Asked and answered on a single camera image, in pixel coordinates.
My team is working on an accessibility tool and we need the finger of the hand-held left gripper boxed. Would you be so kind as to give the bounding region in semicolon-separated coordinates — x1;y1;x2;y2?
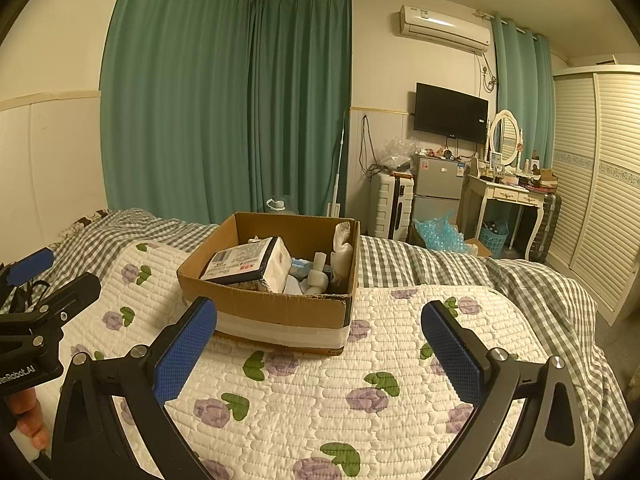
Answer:
0;249;55;311
0;272;102;361

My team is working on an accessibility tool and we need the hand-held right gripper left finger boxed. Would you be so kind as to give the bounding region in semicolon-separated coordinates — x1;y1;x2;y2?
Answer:
51;296;218;480

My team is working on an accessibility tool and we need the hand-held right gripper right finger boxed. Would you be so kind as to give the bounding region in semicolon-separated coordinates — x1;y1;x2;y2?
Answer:
421;300;586;480

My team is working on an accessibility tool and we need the brown cardboard box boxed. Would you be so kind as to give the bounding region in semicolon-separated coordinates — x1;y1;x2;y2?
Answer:
176;211;361;356

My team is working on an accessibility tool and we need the blue white tissue pack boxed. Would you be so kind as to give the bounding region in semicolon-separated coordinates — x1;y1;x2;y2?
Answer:
199;236;294;292

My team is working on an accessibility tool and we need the light blue cloth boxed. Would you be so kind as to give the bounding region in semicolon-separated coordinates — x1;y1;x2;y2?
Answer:
290;258;317;281

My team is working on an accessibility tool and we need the cream ribbed sock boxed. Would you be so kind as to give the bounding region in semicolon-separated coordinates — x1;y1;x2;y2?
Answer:
329;220;354;282

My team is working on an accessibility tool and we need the person's left hand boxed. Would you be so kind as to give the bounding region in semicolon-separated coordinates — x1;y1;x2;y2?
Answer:
10;389;51;453

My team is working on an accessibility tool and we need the brown patterned pillow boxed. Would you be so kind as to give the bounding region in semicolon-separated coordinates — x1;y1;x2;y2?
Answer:
60;208;112;239

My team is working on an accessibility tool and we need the grey checked bedsheet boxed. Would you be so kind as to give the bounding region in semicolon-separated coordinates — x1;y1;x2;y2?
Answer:
50;208;633;466

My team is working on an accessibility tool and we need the small cardboard box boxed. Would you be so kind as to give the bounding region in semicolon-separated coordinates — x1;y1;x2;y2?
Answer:
465;237;494;259

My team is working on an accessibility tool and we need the blue bubble wrap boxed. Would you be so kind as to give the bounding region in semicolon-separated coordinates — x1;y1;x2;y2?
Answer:
412;211;474;257

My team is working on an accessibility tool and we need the blue plastic basket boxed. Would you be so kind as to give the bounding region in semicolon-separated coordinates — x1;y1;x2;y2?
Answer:
480;220;510;257

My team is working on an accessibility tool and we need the dark suitcase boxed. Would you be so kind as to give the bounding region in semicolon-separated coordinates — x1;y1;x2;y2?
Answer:
527;192;563;264

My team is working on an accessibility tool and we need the white suitcase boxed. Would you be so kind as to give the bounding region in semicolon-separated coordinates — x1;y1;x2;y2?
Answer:
370;172;416;241

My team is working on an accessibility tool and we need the grey small fridge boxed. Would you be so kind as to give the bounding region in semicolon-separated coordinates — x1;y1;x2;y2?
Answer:
411;154;466;241

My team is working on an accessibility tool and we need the white dressing table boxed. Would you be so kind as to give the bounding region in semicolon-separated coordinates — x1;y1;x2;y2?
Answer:
462;174;547;261

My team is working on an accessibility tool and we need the cosmetics clutter on dressing table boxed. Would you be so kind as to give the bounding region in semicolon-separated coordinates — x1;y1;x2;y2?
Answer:
480;152;559;194

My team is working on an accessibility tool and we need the clear plastic bag pile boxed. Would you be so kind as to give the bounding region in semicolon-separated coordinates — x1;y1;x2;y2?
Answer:
382;136;419;171

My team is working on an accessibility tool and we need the white mop pole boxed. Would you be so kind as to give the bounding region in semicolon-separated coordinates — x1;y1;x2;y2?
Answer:
325;112;351;218

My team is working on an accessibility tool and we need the white slatted wardrobe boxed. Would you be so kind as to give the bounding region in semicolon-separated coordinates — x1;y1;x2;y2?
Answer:
545;65;640;326

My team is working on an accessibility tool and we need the wide teal curtain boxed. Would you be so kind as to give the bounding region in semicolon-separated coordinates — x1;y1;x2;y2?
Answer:
100;0;257;226

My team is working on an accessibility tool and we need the white oval mirror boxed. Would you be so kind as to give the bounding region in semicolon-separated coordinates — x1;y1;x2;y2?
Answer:
489;110;522;167

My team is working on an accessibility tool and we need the narrow teal curtain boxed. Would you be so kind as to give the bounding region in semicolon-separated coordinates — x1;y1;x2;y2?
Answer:
491;16;556;171

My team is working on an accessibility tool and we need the white air conditioner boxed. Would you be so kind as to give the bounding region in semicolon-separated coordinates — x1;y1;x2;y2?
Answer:
398;5;492;56

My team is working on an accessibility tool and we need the hanging wall cable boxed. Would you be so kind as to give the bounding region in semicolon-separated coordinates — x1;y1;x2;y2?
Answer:
359;115;382;179

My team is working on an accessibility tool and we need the black wall television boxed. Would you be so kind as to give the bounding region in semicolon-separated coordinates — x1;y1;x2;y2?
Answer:
414;82;489;144

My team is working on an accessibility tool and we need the air conditioner cable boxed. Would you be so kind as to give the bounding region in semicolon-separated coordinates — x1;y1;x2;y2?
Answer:
476;52;501;94

